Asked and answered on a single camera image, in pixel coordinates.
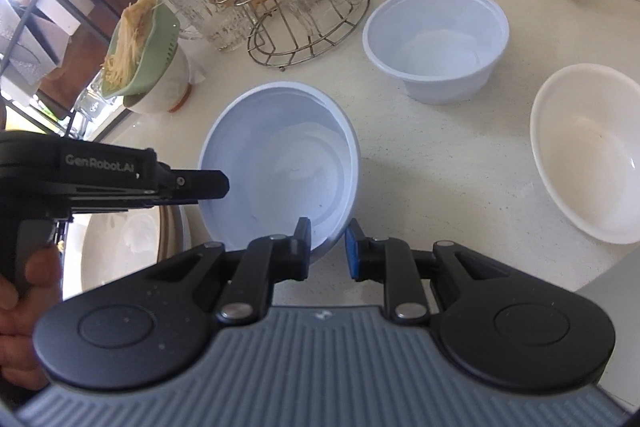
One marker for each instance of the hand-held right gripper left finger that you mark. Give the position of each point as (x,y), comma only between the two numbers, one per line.
(300,257)

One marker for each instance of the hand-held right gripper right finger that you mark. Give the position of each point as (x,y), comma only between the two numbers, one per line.
(352,257)

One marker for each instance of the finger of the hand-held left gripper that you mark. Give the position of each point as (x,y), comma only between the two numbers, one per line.
(200,184)

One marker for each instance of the pale blue plastic bowl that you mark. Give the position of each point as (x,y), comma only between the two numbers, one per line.
(280,157)
(435,47)

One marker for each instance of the white plate red flower print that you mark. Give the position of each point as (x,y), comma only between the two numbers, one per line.
(115,257)

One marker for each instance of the white ceramic bowl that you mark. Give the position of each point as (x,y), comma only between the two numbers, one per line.
(590,157)

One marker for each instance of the person's left hand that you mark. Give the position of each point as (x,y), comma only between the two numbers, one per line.
(25,317)

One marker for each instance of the clear glass tumbler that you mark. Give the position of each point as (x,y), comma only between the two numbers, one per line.
(90,102)

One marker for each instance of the white bowl brown base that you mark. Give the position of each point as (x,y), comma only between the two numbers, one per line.
(165,92)

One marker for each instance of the green colander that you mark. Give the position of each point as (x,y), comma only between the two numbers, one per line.
(157,52)

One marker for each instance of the dry noodles bundle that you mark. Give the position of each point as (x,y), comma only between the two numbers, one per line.
(127,42)

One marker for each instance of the textured glass pitcher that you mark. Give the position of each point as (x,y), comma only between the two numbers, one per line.
(210,24)

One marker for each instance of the black dish rack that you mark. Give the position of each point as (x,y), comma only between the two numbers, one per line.
(30,7)

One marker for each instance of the black induction cooktop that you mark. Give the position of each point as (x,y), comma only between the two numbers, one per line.
(625,332)

